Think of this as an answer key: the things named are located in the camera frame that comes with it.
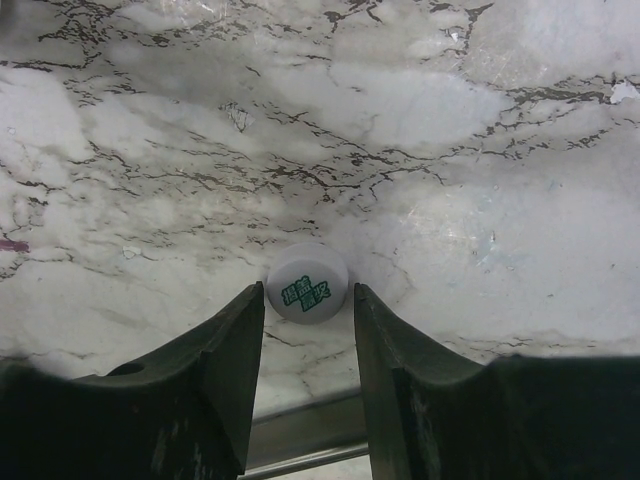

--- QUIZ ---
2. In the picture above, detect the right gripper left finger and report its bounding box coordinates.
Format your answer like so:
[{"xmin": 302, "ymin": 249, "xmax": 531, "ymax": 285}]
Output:
[{"xmin": 1, "ymin": 283, "xmax": 265, "ymax": 479}]

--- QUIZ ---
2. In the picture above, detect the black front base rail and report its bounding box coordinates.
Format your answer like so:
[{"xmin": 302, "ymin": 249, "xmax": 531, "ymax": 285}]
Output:
[{"xmin": 242, "ymin": 388, "xmax": 369, "ymax": 479}]

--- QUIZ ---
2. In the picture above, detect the green white bottle cap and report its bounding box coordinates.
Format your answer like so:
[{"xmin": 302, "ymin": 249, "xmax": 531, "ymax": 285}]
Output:
[{"xmin": 266, "ymin": 242, "xmax": 349, "ymax": 325}]

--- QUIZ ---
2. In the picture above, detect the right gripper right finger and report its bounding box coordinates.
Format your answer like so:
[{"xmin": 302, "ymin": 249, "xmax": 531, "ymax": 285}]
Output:
[{"xmin": 354, "ymin": 284, "xmax": 639, "ymax": 479}]

